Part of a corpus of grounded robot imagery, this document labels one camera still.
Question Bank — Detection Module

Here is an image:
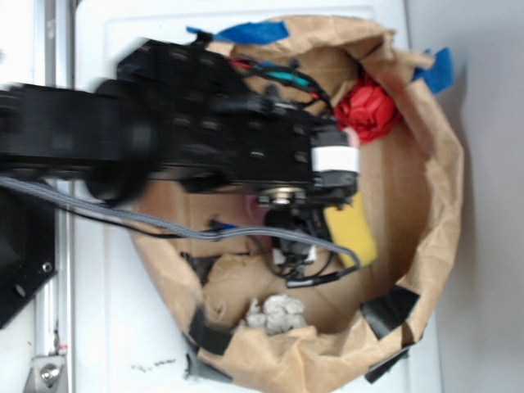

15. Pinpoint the blue tape strip top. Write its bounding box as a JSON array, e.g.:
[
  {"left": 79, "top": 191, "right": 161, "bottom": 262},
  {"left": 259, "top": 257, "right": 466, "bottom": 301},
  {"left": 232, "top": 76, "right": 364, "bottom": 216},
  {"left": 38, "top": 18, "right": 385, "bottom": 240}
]
[{"left": 186, "top": 21, "right": 289, "bottom": 45}]

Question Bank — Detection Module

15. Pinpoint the red crumpled paper ball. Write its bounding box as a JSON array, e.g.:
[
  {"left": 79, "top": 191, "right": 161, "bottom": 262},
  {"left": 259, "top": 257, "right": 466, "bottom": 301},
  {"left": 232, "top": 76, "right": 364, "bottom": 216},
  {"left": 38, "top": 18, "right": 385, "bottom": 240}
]
[{"left": 334, "top": 72, "right": 402, "bottom": 144}]

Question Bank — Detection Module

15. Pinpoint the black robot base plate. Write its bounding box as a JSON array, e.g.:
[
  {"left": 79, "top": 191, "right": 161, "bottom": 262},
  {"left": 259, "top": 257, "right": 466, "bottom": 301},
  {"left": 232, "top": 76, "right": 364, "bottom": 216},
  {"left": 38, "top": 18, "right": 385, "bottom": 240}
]
[{"left": 1, "top": 190, "right": 56, "bottom": 328}]

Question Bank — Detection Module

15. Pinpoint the white crumpled paper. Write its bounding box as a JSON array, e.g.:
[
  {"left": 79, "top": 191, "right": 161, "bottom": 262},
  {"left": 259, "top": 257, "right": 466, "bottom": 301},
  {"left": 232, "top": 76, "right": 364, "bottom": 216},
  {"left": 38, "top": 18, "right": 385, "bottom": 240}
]
[{"left": 238, "top": 294, "right": 308, "bottom": 336}]

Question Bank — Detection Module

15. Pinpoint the blue tape piece right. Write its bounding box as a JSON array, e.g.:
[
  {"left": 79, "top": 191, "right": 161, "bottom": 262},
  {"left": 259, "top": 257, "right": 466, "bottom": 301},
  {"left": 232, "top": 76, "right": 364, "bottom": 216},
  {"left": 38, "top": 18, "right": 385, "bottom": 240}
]
[{"left": 413, "top": 47, "right": 455, "bottom": 95}]

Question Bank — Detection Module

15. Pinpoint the grey braided cable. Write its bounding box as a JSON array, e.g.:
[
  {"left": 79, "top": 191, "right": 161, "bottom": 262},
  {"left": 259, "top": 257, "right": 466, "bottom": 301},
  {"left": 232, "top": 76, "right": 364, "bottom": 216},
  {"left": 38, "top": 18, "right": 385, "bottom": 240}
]
[{"left": 0, "top": 175, "right": 362, "bottom": 273}]

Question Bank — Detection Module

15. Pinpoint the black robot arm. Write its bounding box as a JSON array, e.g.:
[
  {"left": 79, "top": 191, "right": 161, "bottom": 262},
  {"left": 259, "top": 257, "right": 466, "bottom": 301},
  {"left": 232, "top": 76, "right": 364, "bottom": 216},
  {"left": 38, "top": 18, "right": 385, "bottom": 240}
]
[{"left": 1, "top": 39, "right": 364, "bottom": 287}]

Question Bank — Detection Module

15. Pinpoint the metal corner bracket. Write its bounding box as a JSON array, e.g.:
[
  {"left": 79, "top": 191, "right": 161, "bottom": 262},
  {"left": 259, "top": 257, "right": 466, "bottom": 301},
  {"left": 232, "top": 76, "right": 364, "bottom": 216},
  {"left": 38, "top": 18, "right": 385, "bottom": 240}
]
[{"left": 22, "top": 355, "right": 69, "bottom": 393}]

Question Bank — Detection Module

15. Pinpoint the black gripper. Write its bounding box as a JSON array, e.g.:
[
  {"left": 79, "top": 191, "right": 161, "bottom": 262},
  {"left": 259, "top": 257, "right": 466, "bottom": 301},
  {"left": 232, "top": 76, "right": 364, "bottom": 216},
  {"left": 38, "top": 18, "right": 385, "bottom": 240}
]
[{"left": 228, "top": 92, "right": 361, "bottom": 278}]

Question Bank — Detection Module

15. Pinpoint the brown paper bag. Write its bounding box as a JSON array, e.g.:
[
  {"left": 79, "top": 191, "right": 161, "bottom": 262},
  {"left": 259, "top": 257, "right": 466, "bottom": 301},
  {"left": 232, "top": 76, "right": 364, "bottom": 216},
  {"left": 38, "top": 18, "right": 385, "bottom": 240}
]
[{"left": 133, "top": 16, "right": 464, "bottom": 392}]

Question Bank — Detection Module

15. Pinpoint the aluminium frame rail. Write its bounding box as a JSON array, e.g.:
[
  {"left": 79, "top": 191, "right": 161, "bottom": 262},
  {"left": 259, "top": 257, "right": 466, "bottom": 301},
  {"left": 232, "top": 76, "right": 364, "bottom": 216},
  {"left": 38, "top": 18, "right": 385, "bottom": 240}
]
[{"left": 34, "top": 1, "right": 77, "bottom": 392}]

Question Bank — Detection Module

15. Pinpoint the yellow sponge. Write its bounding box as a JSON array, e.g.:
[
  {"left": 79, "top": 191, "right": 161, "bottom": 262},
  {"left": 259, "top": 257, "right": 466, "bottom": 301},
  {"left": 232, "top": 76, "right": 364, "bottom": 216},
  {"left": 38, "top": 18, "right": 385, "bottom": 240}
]
[{"left": 323, "top": 192, "right": 378, "bottom": 268}]

